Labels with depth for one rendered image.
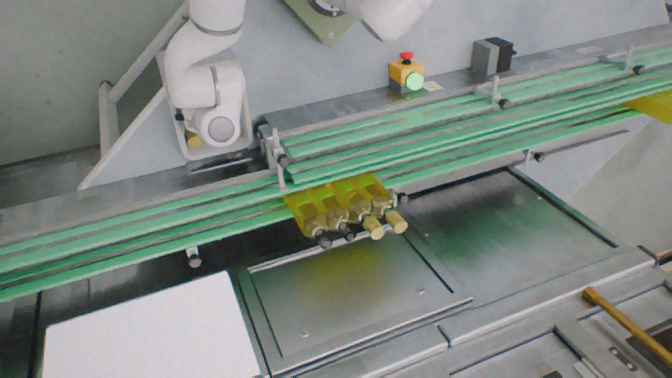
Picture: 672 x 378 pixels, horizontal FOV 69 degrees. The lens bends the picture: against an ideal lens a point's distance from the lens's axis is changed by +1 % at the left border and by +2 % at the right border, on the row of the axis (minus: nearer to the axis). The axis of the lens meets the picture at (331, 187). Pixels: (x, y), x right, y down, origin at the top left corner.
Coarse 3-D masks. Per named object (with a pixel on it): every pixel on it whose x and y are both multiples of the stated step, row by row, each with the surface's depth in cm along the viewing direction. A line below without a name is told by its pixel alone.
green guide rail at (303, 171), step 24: (648, 72) 159; (552, 96) 148; (576, 96) 148; (600, 96) 146; (480, 120) 138; (504, 120) 137; (528, 120) 138; (384, 144) 130; (408, 144) 129; (432, 144) 129; (288, 168) 122; (312, 168) 122; (336, 168) 121
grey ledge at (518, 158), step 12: (588, 132) 164; (600, 132) 167; (612, 132) 169; (624, 132) 169; (552, 144) 160; (564, 144) 163; (576, 144) 164; (588, 144) 164; (504, 156) 154; (516, 156) 156; (468, 168) 151; (480, 168) 153; (492, 168) 155; (420, 180) 146; (432, 180) 147; (444, 180) 149; (408, 192) 146
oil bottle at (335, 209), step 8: (328, 184) 122; (312, 192) 120; (320, 192) 119; (328, 192) 119; (336, 192) 119; (320, 200) 117; (328, 200) 117; (336, 200) 116; (328, 208) 114; (336, 208) 114; (344, 208) 114; (328, 216) 113; (336, 216) 112; (344, 216) 113; (328, 224) 114; (336, 224) 112
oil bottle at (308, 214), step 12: (300, 192) 120; (288, 204) 122; (300, 204) 116; (312, 204) 115; (300, 216) 113; (312, 216) 112; (324, 216) 112; (300, 228) 115; (312, 228) 110; (324, 228) 112
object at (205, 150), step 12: (228, 60) 110; (180, 108) 118; (240, 120) 123; (180, 132) 113; (252, 132) 120; (180, 144) 115; (204, 144) 121; (240, 144) 121; (192, 156) 117; (204, 156) 119
